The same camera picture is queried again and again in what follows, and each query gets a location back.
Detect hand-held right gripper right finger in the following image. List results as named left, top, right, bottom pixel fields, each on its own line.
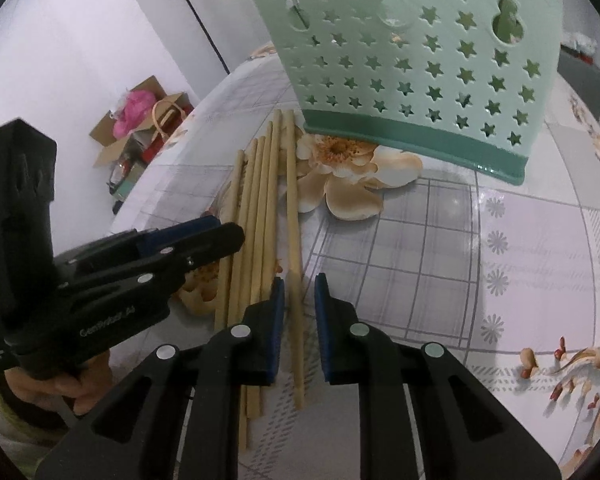
left=314, top=272, right=563, bottom=480

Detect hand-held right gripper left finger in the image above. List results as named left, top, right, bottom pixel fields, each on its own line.
left=35, top=276, right=287, bottom=480

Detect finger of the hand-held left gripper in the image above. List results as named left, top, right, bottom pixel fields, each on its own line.
left=80, top=222, right=246, bottom=295
left=55, top=216, right=222, bottom=286

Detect group of bamboo chopsticks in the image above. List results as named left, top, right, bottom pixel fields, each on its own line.
left=214, top=109, right=287, bottom=451

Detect green star-holed utensil holder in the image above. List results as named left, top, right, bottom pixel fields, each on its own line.
left=241, top=0, right=566, bottom=186

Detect person's left forearm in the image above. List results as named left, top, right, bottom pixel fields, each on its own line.
left=0, top=360, right=78, bottom=468

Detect person's left hand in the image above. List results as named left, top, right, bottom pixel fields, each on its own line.
left=5, top=347, right=112, bottom=417

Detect red gift bag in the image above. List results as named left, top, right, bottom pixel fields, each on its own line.
left=140, top=94, right=196, bottom=166

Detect brown cardboard box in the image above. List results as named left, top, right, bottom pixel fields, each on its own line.
left=89, top=76, right=196, bottom=168

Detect pink plush toy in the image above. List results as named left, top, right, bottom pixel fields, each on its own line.
left=112, top=89, right=153, bottom=137

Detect white curtain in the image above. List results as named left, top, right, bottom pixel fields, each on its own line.
left=162, top=0, right=281, bottom=76

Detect grey cabinet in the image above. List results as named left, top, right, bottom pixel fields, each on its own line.
left=560, top=45, right=600, bottom=121

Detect crumpled white plastic bag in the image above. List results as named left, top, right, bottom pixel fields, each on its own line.
left=565, top=30, right=598, bottom=53

